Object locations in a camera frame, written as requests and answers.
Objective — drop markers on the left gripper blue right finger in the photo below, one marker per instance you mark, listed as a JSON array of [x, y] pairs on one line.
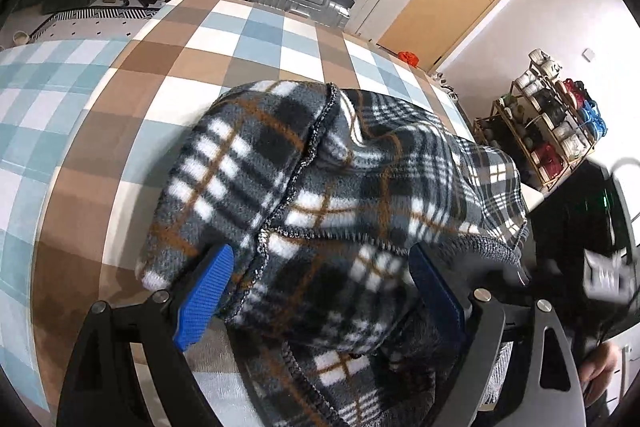
[[471, 322]]

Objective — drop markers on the light switch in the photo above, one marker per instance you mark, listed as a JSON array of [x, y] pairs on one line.
[[588, 55]]

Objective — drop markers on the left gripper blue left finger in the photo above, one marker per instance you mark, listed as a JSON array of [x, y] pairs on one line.
[[172, 320]]

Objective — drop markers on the person's right hand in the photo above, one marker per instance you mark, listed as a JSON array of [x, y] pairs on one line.
[[596, 372]]

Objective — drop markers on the plaid fleece jacket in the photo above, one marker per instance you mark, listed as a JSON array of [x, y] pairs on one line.
[[320, 193]]

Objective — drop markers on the orange bag on floor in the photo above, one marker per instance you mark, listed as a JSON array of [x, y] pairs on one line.
[[409, 58]]

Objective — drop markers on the silver flat suitcase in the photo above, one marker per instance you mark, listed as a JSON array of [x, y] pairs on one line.
[[326, 12]]

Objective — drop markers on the checkered bed cover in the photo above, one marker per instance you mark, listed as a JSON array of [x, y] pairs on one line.
[[93, 114]]

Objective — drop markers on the wooden shoe rack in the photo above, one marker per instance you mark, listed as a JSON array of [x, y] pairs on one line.
[[548, 124]]

